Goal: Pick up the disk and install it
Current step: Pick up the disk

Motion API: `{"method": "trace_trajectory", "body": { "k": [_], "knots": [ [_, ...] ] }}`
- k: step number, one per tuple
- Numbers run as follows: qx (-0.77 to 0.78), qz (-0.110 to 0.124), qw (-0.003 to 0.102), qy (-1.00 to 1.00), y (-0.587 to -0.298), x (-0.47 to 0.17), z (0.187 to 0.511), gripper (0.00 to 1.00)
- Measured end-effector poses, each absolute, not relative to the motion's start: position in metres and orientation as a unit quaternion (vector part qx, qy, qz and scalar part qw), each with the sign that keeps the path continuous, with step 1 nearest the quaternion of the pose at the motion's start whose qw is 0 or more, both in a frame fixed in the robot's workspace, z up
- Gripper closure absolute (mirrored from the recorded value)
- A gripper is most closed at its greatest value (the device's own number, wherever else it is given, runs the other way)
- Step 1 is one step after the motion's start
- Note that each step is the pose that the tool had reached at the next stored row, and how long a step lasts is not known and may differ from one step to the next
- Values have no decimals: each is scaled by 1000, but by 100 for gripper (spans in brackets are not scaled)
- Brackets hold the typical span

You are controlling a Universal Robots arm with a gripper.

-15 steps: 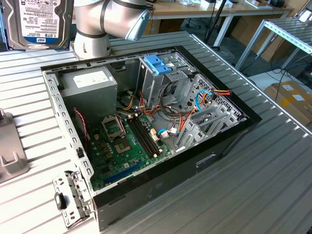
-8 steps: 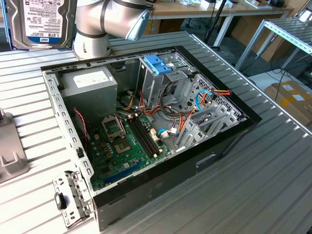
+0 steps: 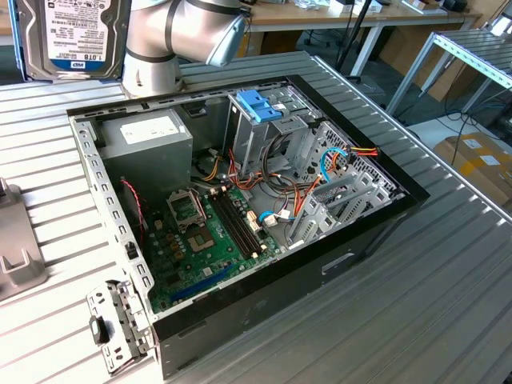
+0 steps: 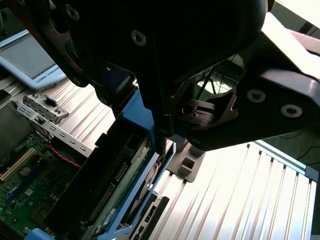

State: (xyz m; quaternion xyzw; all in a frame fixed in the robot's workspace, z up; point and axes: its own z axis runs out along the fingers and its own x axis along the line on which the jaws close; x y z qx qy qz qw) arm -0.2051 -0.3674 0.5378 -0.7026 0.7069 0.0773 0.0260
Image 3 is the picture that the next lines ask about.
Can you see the hard disk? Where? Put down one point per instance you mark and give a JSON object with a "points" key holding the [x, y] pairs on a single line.
{"points": [[76, 36]]}

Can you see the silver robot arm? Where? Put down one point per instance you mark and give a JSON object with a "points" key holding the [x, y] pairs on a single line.
{"points": [[188, 24]]}

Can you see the grey metal disk bay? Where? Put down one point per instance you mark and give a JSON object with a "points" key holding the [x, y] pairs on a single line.
{"points": [[308, 224]]}

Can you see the white orange board connectors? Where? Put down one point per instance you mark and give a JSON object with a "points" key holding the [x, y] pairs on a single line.
{"points": [[254, 222]]}

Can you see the black RAM slot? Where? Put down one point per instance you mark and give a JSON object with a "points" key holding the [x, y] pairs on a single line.
{"points": [[246, 220], [236, 224], [241, 222], [231, 226]]}

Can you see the grey metal drive cage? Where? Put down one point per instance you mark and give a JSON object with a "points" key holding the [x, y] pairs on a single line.
{"points": [[248, 140]]}

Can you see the CPU socket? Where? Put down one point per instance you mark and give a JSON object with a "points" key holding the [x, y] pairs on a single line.
{"points": [[200, 242]]}

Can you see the blue plastic drive latch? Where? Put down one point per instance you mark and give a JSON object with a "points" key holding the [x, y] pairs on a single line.
{"points": [[258, 106]]}

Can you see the green motherboard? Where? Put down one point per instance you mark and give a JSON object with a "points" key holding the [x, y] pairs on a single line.
{"points": [[188, 276]]}

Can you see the grey power supply unit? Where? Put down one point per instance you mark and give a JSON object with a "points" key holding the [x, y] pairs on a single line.
{"points": [[152, 160]]}

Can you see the blue expansion slot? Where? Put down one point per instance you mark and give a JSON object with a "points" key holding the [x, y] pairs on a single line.
{"points": [[200, 286]]}

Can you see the open black PC case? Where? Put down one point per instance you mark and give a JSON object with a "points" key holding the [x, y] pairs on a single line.
{"points": [[280, 300]]}

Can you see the black case fan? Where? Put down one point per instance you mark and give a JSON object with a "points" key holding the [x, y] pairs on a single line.
{"points": [[130, 208]]}

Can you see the yellowish cardboard box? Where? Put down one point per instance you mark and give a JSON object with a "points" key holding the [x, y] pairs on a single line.
{"points": [[280, 42]]}

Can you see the long wooden desk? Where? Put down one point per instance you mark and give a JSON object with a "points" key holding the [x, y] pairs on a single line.
{"points": [[304, 18]]}

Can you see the metal expansion card retainer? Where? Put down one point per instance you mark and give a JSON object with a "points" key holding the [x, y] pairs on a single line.
{"points": [[124, 316]]}

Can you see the black tripod stand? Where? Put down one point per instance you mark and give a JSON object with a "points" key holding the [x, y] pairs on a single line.
{"points": [[352, 36]]}

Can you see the small black device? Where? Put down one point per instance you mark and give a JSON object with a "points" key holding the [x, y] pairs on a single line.
{"points": [[248, 9]]}

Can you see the cardboard box with labels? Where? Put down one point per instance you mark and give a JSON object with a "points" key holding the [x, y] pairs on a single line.
{"points": [[472, 160]]}

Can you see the grey plastic parts rack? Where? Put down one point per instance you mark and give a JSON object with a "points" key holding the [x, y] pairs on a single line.
{"points": [[12, 224]]}

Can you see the small cardboard trays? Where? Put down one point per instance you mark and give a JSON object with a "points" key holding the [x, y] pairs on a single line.
{"points": [[424, 7]]}

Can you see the small black box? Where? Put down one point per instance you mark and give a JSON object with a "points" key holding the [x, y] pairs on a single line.
{"points": [[456, 5]]}

